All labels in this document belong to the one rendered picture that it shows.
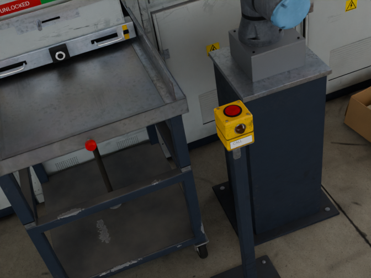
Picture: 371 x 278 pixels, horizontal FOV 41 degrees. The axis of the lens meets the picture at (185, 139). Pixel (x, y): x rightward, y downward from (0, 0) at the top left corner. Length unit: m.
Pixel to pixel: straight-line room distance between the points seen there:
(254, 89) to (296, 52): 0.18
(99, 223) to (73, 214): 0.43
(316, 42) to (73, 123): 1.40
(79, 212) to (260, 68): 0.76
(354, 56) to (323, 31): 0.28
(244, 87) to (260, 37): 0.17
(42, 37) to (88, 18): 0.17
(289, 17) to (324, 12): 0.97
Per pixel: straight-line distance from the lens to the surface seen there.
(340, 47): 2.61
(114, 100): 1.53
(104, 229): 2.07
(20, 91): 1.72
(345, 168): 2.42
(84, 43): 1.76
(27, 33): 1.73
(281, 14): 1.46
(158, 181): 1.68
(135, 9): 2.06
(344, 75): 2.73
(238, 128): 1.29
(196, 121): 2.43
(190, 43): 2.18
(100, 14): 1.74
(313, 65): 1.73
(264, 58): 1.64
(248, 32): 1.65
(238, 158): 1.40
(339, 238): 2.16
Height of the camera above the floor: 1.73
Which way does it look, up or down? 41 degrees down
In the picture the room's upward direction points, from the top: 11 degrees counter-clockwise
